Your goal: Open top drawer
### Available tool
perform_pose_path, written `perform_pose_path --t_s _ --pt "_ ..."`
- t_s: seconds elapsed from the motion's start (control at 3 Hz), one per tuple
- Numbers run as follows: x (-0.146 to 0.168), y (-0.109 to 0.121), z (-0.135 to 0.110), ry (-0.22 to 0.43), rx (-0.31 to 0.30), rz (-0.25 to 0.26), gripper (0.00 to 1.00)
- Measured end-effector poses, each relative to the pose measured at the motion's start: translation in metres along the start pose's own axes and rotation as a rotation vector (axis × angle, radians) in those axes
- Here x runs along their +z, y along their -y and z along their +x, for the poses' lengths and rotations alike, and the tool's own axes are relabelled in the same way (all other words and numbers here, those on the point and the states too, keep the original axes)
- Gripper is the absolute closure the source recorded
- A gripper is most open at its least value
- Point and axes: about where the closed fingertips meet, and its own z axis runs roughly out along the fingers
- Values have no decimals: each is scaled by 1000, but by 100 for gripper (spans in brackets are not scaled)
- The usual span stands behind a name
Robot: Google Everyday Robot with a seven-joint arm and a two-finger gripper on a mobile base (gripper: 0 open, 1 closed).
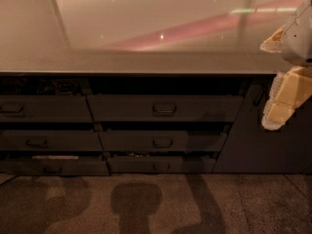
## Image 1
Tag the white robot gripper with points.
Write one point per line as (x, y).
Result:
(298, 42)

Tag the dark drawer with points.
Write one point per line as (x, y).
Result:
(162, 141)
(49, 141)
(44, 109)
(54, 166)
(154, 108)
(161, 165)

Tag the dark right cabinet door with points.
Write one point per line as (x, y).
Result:
(249, 149)

